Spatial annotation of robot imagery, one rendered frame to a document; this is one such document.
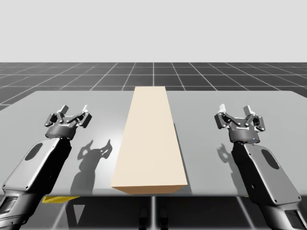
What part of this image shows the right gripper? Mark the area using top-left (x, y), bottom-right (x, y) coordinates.
top-left (214, 103), bottom-right (266, 144)

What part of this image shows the tall board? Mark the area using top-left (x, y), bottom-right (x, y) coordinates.
top-left (110, 86), bottom-right (188, 196)

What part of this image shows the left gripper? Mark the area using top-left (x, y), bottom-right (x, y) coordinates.
top-left (44, 104), bottom-right (93, 140)

